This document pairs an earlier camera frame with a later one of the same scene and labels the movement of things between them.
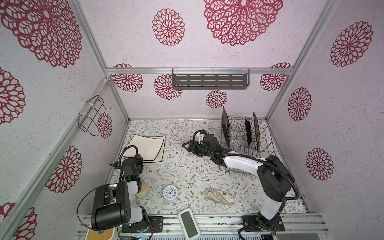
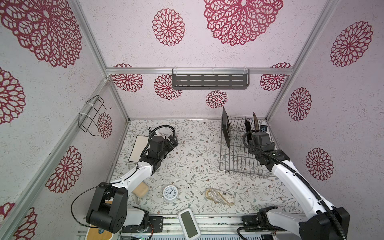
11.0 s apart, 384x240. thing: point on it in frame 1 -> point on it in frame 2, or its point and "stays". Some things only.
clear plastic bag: [219, 197] stays
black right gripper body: [202, 149] -> [250, 146]
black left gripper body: [138, 162] -> [168, 147]
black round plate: [248, 130] stays
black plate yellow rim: [257, 130] stays
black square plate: [226, 126] stays
